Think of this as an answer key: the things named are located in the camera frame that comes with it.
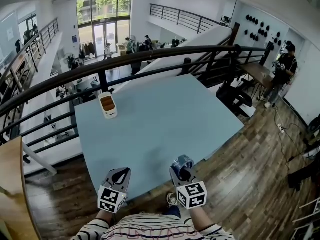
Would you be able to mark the black mezzanine railing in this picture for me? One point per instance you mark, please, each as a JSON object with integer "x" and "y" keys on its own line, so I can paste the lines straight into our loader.
{"x": 185, "y": 17}

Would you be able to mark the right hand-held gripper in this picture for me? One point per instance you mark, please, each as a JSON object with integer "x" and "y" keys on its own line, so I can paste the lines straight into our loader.
{"x": 192, "y": 194}

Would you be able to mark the white metal rack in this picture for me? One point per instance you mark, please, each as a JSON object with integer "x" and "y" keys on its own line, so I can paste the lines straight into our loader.
{"x": 306, "y": 221}

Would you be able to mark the white holder with brown compartments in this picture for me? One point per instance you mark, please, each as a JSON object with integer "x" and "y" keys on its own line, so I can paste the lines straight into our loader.
{"x": 107, "y": 106}

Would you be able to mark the light wooden desk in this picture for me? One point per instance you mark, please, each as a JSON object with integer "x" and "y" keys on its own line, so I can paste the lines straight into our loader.
{"x": 15, "y": 189}

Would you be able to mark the black metal balcony railing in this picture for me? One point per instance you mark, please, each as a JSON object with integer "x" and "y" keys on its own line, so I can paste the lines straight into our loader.
{"x": 125, "y": 61}

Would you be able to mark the black office chair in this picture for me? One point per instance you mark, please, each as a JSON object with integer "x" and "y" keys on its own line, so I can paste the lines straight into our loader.
{"x": 235, "y": 97}

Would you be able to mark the blue roll of tape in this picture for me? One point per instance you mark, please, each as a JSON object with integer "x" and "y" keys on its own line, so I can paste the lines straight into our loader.
{"x": 183, "y": 161}

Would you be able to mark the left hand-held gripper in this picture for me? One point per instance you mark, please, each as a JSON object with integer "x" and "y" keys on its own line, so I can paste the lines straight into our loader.
{"x": 111, "y": 198}

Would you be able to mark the dark wooden table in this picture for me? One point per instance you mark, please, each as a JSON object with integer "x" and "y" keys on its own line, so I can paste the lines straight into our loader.
{"x": 260, "y": 74}

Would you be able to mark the group of black wall headsets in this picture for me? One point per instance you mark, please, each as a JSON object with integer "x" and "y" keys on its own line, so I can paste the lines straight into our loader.
{"x": 261, "y": 30}

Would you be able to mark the person's beige shoe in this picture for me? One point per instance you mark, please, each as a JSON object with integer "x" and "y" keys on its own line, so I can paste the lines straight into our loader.
{"x": 172, "y": 199}

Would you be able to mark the person's right forearm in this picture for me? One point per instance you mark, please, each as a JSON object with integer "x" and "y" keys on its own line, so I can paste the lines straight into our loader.
{"x": 201, "y": 219}

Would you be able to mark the glass entrance door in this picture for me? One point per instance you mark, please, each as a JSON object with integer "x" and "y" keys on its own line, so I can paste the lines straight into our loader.
{"x": 104, "y": 37}

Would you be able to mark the white slanted support beam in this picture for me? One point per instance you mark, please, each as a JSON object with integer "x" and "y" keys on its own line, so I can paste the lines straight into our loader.
{"x": 37, "y": 159}

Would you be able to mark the white power strip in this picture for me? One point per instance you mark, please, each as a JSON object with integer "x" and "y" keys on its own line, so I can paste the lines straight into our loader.
{"x": 281, "y": 128}

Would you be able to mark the black side walkway railing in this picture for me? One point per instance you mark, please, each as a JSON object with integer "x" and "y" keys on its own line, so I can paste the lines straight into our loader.
{"x": 30, "y": 51}

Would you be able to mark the standing floor fan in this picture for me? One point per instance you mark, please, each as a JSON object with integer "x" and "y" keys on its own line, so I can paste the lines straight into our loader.
{"x": 67, "y": 59}

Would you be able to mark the person's blue jeans leg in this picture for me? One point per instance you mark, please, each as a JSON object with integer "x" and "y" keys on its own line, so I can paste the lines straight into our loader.
{"x": 172, "y": 211}

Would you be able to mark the person's left forearm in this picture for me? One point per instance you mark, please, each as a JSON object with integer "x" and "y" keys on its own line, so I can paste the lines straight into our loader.
{"x": 106, "y": 217}

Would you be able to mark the person's striped shirt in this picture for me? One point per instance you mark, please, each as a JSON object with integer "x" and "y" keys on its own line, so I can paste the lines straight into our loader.
{"x": 152, "y": 227}

